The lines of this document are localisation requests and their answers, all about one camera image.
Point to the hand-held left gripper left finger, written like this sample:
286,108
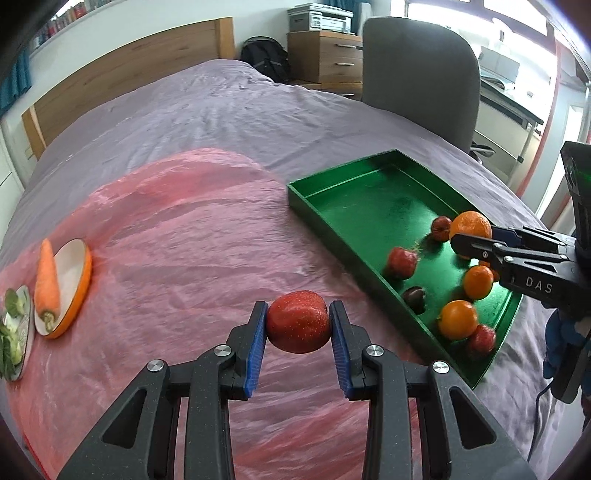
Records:
256,350

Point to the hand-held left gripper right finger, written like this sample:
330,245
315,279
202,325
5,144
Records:
339,350

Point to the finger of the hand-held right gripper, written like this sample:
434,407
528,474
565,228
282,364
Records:
508,234
468,245

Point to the orange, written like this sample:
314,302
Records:
484,264
468,223
457,320
478,282

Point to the small red fruit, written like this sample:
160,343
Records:
482,339
400,263
441,229

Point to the large red apple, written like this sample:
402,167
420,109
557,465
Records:
298,323

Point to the green tray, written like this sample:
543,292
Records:
369,207

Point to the person's right hand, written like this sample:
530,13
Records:
556,337

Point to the pink plastic sheet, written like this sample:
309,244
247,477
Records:
184,254

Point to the white desk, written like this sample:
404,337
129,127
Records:
508,106

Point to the grey chair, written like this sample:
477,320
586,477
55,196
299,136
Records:
415,69

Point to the orange rimmed plate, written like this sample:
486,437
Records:
71,277

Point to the window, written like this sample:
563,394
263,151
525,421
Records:
461,23

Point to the carrot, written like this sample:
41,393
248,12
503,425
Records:
47,281

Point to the grey plate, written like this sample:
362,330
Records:
28,327

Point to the wooden drawer cabinet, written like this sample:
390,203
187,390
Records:
323,50

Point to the large bok choy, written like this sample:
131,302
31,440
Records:
9,346

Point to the small bok choy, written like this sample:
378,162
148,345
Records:
14,302

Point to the purple bed cover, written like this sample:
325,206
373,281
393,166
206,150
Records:
207,106

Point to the grey printer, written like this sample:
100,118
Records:
318,18

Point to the black backpack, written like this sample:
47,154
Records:
265,57

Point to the wooden headboard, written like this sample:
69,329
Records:
138,60

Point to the teal curtain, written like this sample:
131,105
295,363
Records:
16,78

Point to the row of books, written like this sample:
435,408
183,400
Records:
60,18

